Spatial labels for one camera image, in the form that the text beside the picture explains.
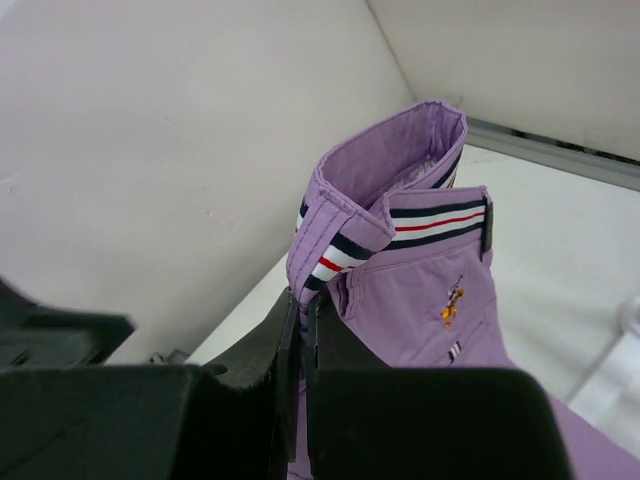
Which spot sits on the aluminium frame rail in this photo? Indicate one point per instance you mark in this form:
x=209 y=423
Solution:
x=559 y=155

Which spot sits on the purple trousers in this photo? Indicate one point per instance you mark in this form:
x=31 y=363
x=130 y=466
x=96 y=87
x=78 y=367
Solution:
x=404 y=254

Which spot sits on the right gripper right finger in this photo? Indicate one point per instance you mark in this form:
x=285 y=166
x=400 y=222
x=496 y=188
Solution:
x=367 y=420

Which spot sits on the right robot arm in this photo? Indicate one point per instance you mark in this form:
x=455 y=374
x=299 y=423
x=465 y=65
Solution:
x=248 y=414

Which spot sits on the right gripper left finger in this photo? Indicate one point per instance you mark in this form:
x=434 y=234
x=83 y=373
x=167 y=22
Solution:
x=67 y=414

